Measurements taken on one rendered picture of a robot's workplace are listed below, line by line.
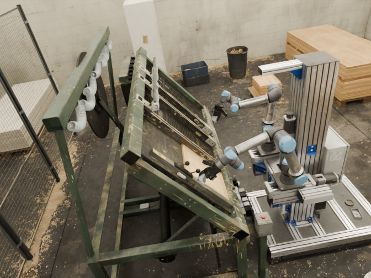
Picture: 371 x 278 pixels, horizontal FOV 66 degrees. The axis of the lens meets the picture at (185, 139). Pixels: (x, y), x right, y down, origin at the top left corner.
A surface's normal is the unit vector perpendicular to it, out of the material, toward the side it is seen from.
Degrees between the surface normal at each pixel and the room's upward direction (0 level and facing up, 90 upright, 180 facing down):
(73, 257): 0
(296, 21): 90
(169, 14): 90
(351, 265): 0
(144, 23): 90
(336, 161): 90
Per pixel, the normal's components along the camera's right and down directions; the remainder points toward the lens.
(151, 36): 0.12, 0.56
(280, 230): -0.14, -0.81
